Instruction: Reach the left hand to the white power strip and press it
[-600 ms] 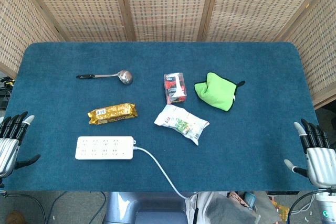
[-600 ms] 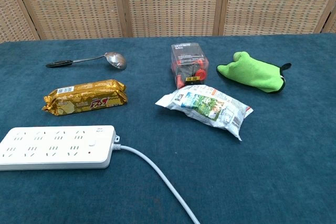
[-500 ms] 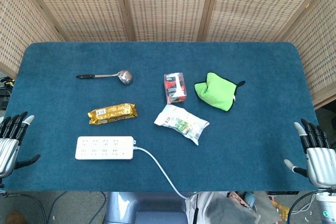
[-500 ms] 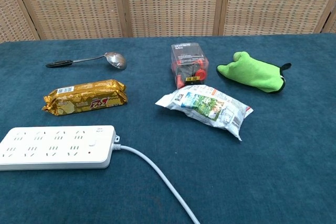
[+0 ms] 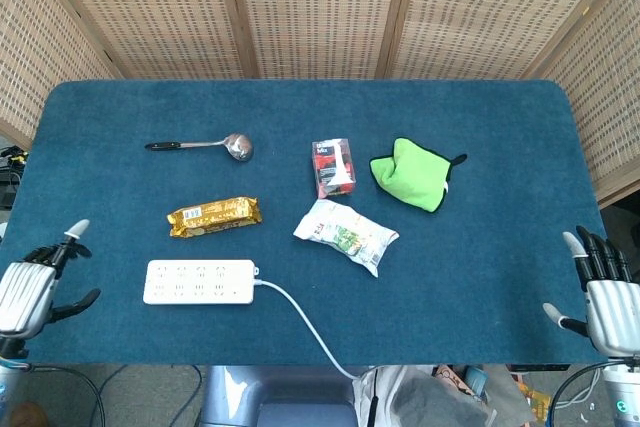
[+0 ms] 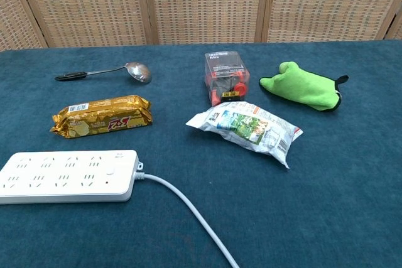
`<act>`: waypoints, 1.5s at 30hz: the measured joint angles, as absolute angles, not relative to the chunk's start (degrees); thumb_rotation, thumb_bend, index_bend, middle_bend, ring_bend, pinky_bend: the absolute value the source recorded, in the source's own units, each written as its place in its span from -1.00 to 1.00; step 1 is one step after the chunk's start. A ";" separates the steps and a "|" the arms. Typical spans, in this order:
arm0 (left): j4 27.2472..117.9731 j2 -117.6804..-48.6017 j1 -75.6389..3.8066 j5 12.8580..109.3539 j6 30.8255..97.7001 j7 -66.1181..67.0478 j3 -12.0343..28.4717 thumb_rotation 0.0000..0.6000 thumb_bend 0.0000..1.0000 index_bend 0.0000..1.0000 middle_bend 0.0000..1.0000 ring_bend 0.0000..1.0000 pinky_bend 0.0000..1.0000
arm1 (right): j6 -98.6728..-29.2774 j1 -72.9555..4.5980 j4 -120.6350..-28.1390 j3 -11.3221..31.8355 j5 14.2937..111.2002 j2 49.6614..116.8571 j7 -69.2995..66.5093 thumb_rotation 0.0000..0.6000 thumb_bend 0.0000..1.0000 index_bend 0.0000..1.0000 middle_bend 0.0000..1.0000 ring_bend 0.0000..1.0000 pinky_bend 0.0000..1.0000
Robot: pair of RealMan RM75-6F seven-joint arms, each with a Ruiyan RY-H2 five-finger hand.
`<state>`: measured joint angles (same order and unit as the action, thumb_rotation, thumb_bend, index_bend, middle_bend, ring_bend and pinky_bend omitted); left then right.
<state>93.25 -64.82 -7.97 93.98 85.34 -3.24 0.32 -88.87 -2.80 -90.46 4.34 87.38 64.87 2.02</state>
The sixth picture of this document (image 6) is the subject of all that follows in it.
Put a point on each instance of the white power strip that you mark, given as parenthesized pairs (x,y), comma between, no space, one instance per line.
(63,177)

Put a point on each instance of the white and green snack bag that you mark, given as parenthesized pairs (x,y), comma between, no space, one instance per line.
(248,126)

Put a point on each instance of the clear plastic box with toy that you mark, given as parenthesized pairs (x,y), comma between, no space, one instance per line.
(226,76)

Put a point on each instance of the teal table cloth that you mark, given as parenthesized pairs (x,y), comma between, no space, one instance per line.
(201,217)

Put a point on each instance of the gold biscuit packet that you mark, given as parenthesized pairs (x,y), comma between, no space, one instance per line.
(100,117)

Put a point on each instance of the green microfibre cleaning mitt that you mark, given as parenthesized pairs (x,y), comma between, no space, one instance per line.
(301,87)

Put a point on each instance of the woven folding screen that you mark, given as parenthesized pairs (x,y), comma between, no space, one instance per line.
(201,4)

